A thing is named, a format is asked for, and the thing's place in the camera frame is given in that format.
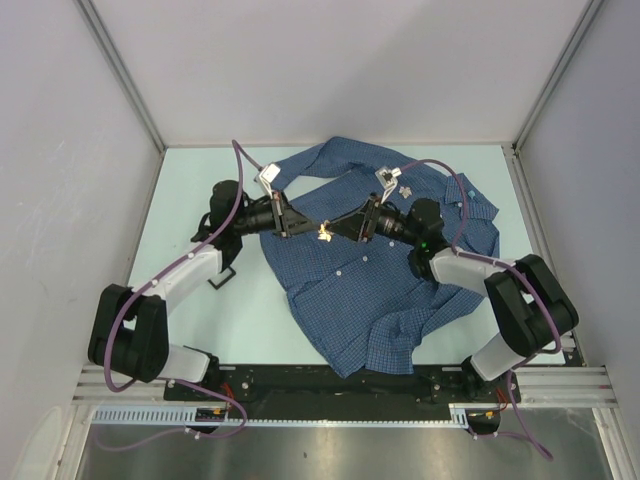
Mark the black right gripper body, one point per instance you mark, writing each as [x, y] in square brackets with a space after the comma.
[371, 216]

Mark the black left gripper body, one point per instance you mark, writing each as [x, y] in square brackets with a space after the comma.
[280, 219]

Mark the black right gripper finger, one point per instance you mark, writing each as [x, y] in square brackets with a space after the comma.
[354, 214]
[348, 228]

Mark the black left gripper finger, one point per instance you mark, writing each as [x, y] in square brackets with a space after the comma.
[300, 227]
[300, 212]

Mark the gold leaf brooch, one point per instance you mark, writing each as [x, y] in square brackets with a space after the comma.
[324, 233]

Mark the blue checked shirt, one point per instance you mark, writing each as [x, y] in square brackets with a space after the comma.
[358, 304]

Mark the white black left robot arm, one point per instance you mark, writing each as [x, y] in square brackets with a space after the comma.
[130, 335]

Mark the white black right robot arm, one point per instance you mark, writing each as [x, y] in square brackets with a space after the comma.
[531, 309]

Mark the silver leaf brooch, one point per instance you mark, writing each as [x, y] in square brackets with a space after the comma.
[405, 191]

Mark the black open box lower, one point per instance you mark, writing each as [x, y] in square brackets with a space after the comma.
[223, 278]

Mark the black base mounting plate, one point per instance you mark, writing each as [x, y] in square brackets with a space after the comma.
[314, 386]

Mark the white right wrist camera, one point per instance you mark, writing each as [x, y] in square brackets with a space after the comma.
[388, 178]

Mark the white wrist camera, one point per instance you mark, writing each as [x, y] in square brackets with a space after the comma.
[266, 176]
[388, 178]

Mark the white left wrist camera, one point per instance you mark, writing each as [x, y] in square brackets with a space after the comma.
[266, 176]

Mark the right aluminium frame post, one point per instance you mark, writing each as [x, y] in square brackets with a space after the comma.
[577, 36]

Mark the aluminium frame post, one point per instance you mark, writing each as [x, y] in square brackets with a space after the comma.
[577, 36]
[115, 62]

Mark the white slotted cable duct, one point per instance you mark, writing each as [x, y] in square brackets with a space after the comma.
[414, 416]

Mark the left aluminium frame post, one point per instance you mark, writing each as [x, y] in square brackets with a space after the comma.
[115, 62]

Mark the aluminium front rail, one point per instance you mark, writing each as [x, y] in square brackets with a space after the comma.
[539, 386]

